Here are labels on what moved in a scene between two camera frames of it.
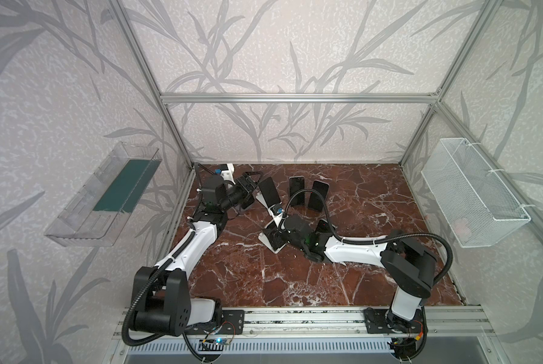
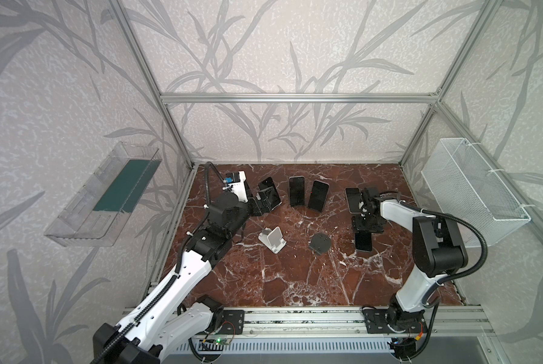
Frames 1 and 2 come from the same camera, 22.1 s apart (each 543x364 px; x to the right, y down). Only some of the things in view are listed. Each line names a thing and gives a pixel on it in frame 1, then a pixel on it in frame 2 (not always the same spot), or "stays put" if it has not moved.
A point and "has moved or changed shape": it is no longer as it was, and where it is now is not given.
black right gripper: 280,226 -> 367,223
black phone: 270,192 stays put
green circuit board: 221,341 stays put
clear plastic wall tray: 98,212 stays put
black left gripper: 247,188 -> 257,202
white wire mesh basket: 477,205 stays put
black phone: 323,227 has moved or changed shape
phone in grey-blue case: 296,183 stays put
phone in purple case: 315,201 stays put
